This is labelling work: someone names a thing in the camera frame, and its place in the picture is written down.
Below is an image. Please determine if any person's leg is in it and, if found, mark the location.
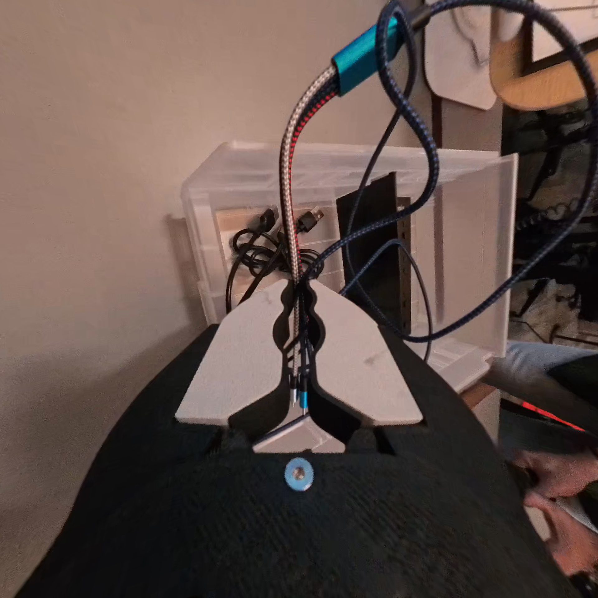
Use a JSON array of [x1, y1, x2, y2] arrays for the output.
[[485, 341, 598, 423]]

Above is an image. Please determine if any clear plastic storage box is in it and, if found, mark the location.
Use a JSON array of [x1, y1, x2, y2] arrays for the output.
[[181, 141, 520, 394]]

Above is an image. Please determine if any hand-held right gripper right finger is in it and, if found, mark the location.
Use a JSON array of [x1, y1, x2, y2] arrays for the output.
[[299, 279, 424, 454]]

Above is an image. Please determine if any black coiled cable bundle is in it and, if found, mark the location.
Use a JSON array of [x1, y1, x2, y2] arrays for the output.
[[225, 206, 328, 315]]

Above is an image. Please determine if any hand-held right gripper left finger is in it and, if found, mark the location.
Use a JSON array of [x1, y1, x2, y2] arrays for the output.
[[175, 279, 302, 454]]

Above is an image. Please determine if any black flat box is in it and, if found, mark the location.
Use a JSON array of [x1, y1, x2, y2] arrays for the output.
[[335, 172, 413, 336]]

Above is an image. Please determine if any braided multi-head charging cable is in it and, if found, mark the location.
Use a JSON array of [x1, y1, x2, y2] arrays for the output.
[[279, 0, 598, 415]]

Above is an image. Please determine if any person's left hand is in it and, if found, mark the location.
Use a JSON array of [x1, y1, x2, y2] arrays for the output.
[[508, 448, 598, 580]]

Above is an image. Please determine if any wooden chair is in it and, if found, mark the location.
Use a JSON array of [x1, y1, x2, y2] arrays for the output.
[[490, 28, 598, 112]]

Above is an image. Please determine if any dark cluttered rack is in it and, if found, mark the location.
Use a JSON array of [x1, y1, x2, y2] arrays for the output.
[[502, 105, 598, 349]]

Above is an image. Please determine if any white hanging cloth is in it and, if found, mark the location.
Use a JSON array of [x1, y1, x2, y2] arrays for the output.
[[424, 0, 524, 112]]

